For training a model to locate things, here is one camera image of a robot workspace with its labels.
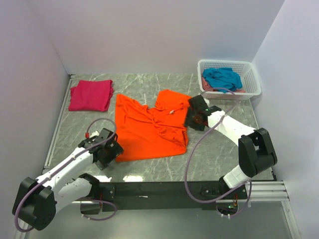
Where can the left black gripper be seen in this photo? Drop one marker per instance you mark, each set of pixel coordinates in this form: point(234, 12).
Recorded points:
point(115, 150)

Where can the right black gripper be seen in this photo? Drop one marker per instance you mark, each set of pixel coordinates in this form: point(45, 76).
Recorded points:
point(188, 122)

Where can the orange t shirt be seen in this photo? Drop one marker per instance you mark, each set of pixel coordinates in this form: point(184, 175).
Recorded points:
point(148, 133)

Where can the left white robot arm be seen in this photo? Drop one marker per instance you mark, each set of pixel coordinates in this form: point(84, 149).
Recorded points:
point(38, 200)

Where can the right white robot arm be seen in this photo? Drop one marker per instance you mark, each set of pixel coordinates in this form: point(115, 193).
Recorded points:
point(256, 152)

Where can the pink t shirt in basket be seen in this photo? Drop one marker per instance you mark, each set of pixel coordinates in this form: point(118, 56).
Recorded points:
point(207, 87)

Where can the white plastic basket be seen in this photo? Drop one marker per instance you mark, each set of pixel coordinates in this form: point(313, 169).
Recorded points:
point(246, 71)

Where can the blue t shirt in basket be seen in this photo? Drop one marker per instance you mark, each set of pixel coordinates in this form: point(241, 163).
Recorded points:
point(222, 79)

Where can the folded magenta t shirt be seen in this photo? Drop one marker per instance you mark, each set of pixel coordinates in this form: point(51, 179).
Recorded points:
point(91, 96)

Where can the black base bar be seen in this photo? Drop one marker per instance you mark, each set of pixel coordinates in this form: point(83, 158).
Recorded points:
point(157, 195)

